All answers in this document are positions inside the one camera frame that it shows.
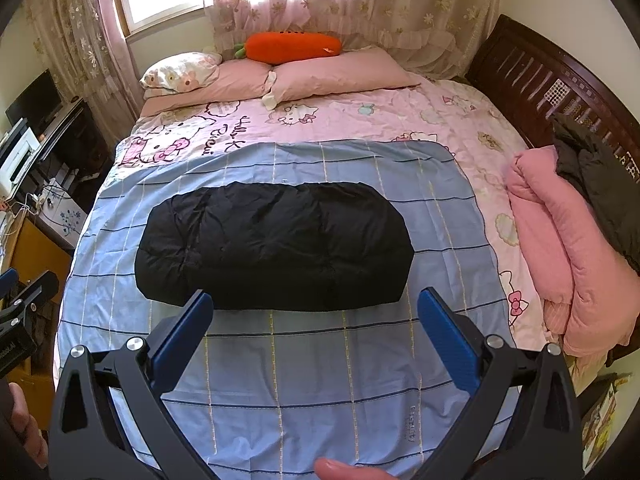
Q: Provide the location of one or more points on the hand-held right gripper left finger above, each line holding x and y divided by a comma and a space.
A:
182, 332

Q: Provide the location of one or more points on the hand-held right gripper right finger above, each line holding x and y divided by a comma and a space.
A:
447, 335

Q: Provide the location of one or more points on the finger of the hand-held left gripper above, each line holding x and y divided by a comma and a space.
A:
6, 282
35, 292

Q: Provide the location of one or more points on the black down jacket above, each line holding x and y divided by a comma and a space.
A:
275, 245

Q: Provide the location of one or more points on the person's left hand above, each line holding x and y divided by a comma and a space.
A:
30, 430

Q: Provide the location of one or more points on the person's right hand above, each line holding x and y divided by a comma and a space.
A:
352, 470

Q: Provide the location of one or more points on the wooden cabinet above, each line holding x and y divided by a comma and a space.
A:
35, 260

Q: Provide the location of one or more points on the white blue floral box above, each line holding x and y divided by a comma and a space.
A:
62, 217

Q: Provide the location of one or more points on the white printer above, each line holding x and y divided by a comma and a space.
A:
17, 152

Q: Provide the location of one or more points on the blue plaid sheet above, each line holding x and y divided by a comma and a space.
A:
300, 390

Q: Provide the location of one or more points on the pink quilt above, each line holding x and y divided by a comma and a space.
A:
565, 240

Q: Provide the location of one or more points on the black desk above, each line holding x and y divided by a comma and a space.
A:
82, 145

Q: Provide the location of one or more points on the colourful printed bag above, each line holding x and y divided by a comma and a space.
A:
605, 415

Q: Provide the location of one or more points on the black computer monitor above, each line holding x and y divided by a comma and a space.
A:
35, 97

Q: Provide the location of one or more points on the dark olive jacket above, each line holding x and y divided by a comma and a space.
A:
600, 175

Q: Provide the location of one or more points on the pink cartoon bed sheet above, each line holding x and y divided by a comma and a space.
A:
380, 115

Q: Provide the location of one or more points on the floral lace curtain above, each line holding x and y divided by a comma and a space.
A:
400, 5
75, 35

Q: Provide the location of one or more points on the pink pillow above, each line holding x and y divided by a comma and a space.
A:
340, 75
235, 80

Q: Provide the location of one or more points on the small white cloth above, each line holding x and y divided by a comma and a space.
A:
270, 90

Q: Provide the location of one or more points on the white cartoon print pillow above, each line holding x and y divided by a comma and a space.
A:
175, 71

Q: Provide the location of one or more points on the dark wooden headboard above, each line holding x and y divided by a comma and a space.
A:
565, 80

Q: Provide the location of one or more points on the orange carrot plush pillow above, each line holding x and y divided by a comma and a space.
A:
290, 47

